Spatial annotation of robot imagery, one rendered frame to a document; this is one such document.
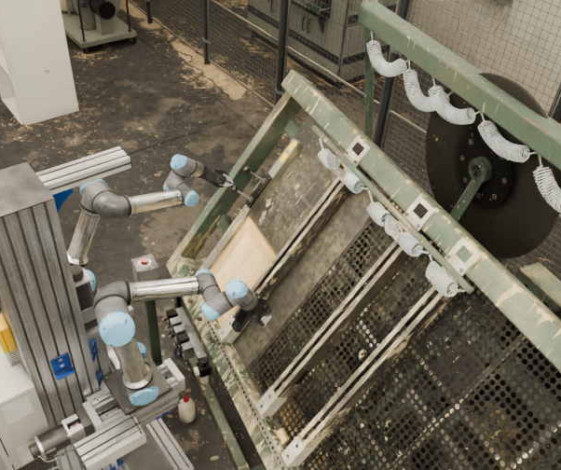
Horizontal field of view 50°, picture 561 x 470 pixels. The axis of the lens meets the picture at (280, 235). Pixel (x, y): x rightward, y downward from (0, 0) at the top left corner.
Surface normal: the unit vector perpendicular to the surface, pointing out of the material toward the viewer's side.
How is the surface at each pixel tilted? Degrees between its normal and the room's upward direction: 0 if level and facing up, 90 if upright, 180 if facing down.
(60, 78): 90
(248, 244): 54
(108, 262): 0
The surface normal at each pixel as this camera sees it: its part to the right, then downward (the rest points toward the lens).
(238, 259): -0.69, -0.23
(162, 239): 0.06, -0.75
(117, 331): 0.40, 0.52
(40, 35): 0.60, 0.55
